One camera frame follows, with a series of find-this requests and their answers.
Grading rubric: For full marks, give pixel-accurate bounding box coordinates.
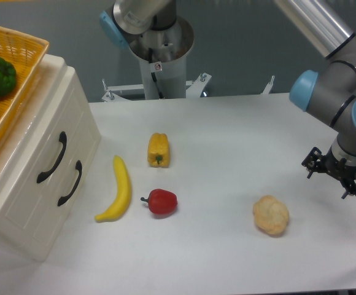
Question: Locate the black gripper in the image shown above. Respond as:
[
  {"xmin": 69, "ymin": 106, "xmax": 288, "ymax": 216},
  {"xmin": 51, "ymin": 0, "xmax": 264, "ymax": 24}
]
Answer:
[{"xmin": 301, "ymin": 147, "xmax": 356, "ymax": 199}]

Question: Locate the black top drawer handle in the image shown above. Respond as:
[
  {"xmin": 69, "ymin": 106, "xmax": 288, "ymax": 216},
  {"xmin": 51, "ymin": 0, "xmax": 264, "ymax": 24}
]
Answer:
[{"xmin": 36, "ymin": 131, "xmax": 68, "ymax": 184}]

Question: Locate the black drawer handle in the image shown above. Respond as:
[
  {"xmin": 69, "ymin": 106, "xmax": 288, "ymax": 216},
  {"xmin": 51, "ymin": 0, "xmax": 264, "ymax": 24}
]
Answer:
[
  {"xmin": 36, "ymin": 131, "xmax": 68, "ymax": 184},
  {"xmin": 57, "ymin": 160, "xmax": 83, "ymax": 207}
]

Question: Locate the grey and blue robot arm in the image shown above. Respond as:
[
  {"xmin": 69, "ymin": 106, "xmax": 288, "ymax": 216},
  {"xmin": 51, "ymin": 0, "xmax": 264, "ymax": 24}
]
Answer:
[{"xmin": 99, "ymin": 1, "xmax": 356, "ymax": 196}]

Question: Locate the white drawer cabinet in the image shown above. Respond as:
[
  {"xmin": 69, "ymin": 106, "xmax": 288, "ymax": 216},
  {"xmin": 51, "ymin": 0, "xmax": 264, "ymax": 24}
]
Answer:
[{"xmin": 0, "ymin": 55, "xmax": 101, "ymax": 261}]

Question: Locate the beige cauliflower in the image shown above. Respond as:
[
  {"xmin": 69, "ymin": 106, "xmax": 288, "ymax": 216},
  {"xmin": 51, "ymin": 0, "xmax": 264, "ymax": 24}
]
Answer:
[{"xmin": 252, "ymin": 195, "xmax": 290, "ymax": 236}]

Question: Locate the red bell pepper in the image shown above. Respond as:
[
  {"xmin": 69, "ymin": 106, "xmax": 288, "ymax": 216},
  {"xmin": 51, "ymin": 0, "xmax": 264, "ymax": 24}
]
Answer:
[{"xmin": 141, "ymin": 189, "xmax": 178, "ymax": 215}]

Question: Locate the yellow bell pepper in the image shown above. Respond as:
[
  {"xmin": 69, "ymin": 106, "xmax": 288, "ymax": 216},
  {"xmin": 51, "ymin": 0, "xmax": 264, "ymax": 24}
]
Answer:
[{"xmin": 147, "ymin": 133, "xmax": 171, "ymax": 168}]

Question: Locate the yellow banana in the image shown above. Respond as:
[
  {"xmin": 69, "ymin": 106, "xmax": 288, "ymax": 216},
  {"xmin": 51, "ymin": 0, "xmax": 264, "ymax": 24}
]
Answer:
[{"xmin": 95, "ymin": 155, "xmax": 132, "ymax": 222}]

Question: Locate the yellow woven basket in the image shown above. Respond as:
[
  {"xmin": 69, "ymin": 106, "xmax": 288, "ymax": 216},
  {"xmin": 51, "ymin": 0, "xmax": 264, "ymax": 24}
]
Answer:
[{"xmin": 0, "ymin": 21, "xmax": 50, "ymax": 169}]

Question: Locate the white metal mounting bracket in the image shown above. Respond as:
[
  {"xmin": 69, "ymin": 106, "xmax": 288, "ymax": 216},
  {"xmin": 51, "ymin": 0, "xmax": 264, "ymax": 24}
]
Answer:
[{"xmin": 101, "ymin": 73, "xmax": 276, "ymax": 103}]

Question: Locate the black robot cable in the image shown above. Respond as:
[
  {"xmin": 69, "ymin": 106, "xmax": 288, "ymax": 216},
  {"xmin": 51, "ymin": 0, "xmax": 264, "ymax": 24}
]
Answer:
[{"xmin": 148, "ymin": 47, "xmax": 166, "ymax": 100}]

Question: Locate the black lower drawer handle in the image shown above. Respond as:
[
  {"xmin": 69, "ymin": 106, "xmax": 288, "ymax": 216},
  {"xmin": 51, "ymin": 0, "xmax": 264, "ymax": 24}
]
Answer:
[{"xmin": 57, "ymin": 160, "xmax": 83, "ymax": 207}]

